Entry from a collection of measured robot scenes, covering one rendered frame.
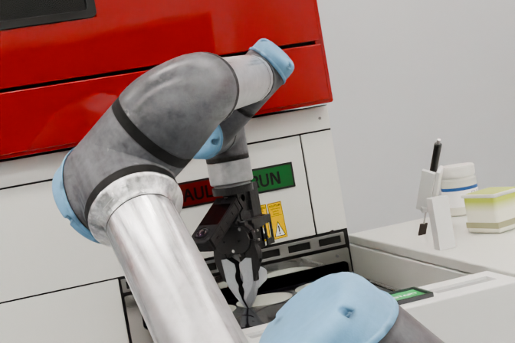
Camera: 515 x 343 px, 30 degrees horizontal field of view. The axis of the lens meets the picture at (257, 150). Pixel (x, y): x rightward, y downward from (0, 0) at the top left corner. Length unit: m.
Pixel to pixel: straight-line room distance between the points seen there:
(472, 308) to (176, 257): 0.44
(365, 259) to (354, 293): 1.00
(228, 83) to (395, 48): 2.42
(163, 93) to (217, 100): 0.07
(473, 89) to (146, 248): 2.76
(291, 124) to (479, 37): 1.97
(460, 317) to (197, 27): 0.75
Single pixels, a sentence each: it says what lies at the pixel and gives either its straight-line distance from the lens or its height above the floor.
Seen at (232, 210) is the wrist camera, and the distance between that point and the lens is 1.63.
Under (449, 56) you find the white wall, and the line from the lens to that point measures 3.66.
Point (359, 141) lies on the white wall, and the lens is 3.49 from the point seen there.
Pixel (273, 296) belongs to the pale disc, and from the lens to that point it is 1.74.
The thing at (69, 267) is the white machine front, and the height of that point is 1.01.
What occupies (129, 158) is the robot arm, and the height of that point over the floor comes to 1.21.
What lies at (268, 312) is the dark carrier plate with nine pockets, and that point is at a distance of 1.62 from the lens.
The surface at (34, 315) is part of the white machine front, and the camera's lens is 1.77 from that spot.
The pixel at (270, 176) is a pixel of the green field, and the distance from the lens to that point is 1.82.
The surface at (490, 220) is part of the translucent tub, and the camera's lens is 1.65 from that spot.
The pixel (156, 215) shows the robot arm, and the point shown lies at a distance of 1.07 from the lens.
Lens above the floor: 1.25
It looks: 3 degrees down
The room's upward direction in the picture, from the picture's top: 10 degrees counter-clockwise
